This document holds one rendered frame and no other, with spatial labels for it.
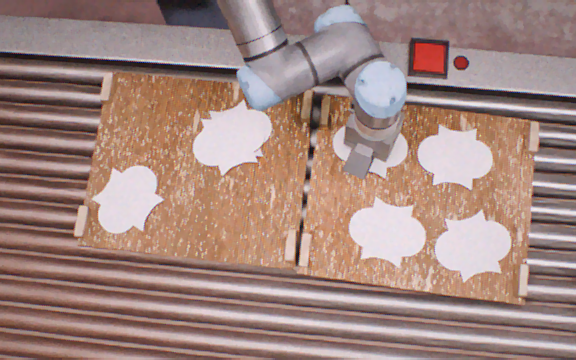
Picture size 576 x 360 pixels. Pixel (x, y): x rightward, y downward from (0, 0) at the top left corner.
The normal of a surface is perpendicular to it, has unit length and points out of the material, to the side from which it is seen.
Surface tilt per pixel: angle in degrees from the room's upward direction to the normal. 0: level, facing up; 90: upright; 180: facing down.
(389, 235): 0
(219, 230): 0
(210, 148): 0
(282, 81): 39
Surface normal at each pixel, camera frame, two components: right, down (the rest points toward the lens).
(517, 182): -0.05, -0.25
